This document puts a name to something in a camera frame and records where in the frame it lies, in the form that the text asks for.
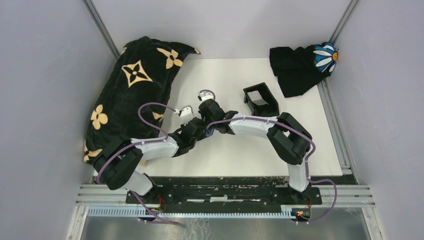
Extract black card tray stand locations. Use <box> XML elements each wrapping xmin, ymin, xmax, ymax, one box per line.
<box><xmin>243</xmin><ymin>82</ymin><xmax>280</xmax><ymax>117</ymax></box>

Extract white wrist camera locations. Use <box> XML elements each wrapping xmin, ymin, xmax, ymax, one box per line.
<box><xmin>175</xmin><ymin>105</ymin><xmax>195</xmax><ymax>121</ymax></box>
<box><xmin>198</xmin><ymin>89</ymin><xmax>216</xmax><ymax>102</ymax></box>

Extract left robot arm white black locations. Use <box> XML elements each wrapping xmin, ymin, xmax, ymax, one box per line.
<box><xmin>91</xmin><ymin>117</ymin><xmax>207</xmax><ymax>204</ymax></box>

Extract stack of credit cards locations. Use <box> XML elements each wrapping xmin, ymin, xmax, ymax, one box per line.
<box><xmin>247</xmin><ymin>90</ymin><xmax>268</xmax><ymax>106</ymax></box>

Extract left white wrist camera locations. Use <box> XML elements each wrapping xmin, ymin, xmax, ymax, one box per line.
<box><xmin>175</xmin><ymin>105</ymin><xmax>195</xmax><ymax>121</ymax></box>

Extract blue leather card holder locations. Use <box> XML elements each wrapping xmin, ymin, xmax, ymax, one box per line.
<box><xmin>204</xmin><ymin>128</ymin><xmax>215</xmax><ymax>138</ymax></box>

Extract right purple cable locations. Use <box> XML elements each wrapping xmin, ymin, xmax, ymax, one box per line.
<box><xmin>198</xmin><ymin>88</ymin><xmax>338</xmax><ymax>225</ymax></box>

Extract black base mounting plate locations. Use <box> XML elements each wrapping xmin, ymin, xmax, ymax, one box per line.
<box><xmin>140</xmin><ymin>185</ymin><xmax>323</xmax><ymax>214</ymax></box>

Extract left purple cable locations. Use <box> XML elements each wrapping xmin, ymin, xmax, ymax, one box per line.
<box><xmin>96</xmin><ymin>101</ymin><xmax>181</xmax><ymax>227</ymax></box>

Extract black blanket with beige flowers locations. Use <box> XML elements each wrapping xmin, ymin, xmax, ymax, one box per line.
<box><xmin>83</xmin><ymin>36</ymin><xmax>200</xmax><ymax>163</ymax></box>

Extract aluminium frame rails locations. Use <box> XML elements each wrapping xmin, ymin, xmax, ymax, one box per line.
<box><xmin>65</xmin><ymin>160</ymin><xmax>380</xmax><ymax>240</ymax></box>

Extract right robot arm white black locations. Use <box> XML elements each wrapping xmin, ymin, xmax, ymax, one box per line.
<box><xmin>198</xmin><ymin>99</ymin><xmax>316</xmax><ymax>204</ymax></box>

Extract black cloth with blue flower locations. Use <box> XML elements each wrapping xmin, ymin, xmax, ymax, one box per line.
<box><xmin>269</xmin><ymin>42</ymin><xmax>339</xmax><ymax>98</ymax></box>

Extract purple cable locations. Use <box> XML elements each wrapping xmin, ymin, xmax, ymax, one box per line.
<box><xmin>96</xmin><ymin>101</ymin><xmax>181</xmax><ymax>227</ymax></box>
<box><xmin>198</xmin><ymin>88</ymin><xmax>338</xmax><ymax>225</ymax></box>

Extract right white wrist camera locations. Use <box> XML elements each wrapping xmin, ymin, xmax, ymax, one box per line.
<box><xmin>198</xmin><ymin>89</ymin><xmax>216</xmax><ymax>102</ymax></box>

